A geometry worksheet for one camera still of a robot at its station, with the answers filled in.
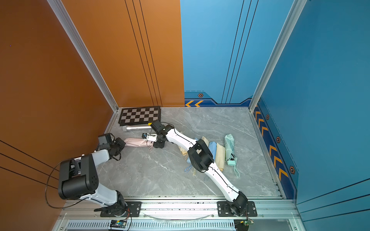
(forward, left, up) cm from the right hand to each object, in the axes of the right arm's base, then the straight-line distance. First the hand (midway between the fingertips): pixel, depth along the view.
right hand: (158, 140), depth 100 cm
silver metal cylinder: (+9, +21, +4) cm, 23 cm away
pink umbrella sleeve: (-4, +12, +4) cm, 14 cm away
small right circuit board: (-46, -50, -1) cm, 68 cm away
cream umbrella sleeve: (-10, -18, +2) cm, 21 cm away
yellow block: (+14, +8, +1) cm, 16 cm away
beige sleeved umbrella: (-14, -41, +2) cm, 44 cm away
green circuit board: (-47, +14, -4) cm, 49 cm away
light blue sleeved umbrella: (-16, -22, 0) cm, 27 cm away
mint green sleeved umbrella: (-12, -48, +3) cm, 49 cm away
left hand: (-2, +22, +4) cm, 22 cm away
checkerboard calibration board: (+21, +17, +3) cm, 27 cm away
